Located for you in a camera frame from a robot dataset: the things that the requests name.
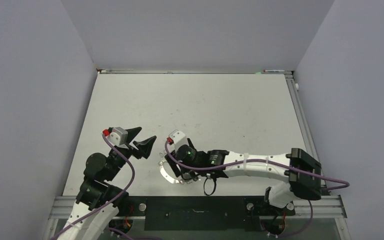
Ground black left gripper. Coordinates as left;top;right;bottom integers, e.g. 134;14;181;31
105;127;156;181

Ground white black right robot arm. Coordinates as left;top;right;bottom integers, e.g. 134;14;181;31
164;143;322;214

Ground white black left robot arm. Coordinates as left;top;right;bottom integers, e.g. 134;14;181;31
52;127;157;240

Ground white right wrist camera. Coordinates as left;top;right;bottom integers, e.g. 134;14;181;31
167;129;188;151

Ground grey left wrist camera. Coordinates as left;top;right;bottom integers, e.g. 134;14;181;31
102;127;128;147

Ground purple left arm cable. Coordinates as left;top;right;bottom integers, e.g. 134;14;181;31
51;132;137;240

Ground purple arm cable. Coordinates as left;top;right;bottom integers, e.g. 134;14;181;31
51;132;137;240
164;140;351;192

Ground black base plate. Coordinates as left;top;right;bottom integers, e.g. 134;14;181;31
109;196;296;233

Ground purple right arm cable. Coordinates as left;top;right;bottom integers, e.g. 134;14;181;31
164;140;351;192

